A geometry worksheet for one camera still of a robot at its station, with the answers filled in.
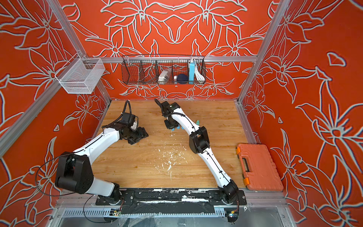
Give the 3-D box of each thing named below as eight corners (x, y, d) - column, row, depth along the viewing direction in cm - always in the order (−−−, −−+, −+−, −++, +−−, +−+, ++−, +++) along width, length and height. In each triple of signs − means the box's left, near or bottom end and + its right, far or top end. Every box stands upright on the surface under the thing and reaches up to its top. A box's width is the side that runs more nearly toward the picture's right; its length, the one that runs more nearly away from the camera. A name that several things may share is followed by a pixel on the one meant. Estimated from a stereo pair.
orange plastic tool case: (245, 191, 77) (250, 189, 72) (234, 147, 94) (236, 143, 89) (279, 191, 77) (285, 189, 72) (261, 147, 94) (265, 143, 89)
